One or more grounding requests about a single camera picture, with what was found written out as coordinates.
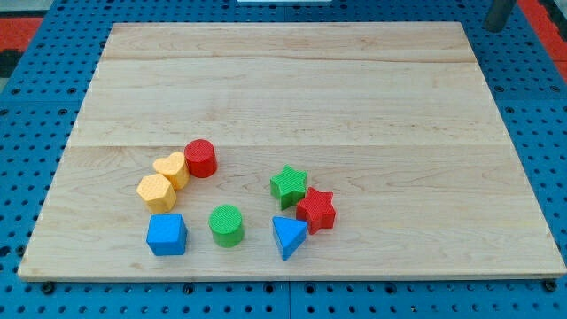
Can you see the blue triangle block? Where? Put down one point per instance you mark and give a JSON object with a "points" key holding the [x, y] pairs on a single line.
{"points": [[289, 235]]}

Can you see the wooden board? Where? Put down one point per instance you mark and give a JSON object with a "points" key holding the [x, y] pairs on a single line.
{"points": [[396, 119]]}

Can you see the green star block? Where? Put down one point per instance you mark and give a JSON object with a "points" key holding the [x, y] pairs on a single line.
{"points": [[289, 187]]}

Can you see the blue cube block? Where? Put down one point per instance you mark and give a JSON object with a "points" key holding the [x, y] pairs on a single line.
{"points": [[167, 234]]}

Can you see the yellow hexagon block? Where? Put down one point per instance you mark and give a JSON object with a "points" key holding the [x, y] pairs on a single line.
{"points": [[157, 193]]}

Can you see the red star block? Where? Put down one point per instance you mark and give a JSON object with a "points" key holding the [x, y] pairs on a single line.
{"points": [[317, 210]]}

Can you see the green cylinder block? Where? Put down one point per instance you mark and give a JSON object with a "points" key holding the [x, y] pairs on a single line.
{"points": [[226, 224]]}

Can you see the grey metal pole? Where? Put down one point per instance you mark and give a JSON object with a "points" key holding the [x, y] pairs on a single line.
{"points": [[498, 14]]}

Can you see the red cylinder block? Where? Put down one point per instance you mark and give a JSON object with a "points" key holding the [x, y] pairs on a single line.
{"points": [[201, 158]]}

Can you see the yellow heart block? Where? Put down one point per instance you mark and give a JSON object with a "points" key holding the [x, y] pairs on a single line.
{"points": [[174, 168]]}

